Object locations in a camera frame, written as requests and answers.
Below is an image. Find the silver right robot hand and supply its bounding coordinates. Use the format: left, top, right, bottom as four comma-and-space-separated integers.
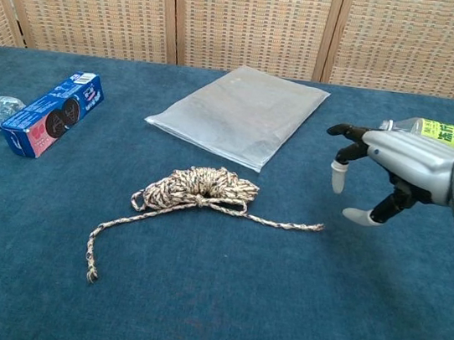
314, 120, 454, 239

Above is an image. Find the beige braided rope bundle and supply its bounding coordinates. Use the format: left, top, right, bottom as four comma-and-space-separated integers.
81, 149, 331, 315

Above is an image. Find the woven folding screen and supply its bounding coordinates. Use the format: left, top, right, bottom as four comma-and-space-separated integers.
0, 0, 454, 113

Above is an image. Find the blue cookie box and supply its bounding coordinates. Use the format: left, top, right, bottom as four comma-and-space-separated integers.
0, 61, 108, 167

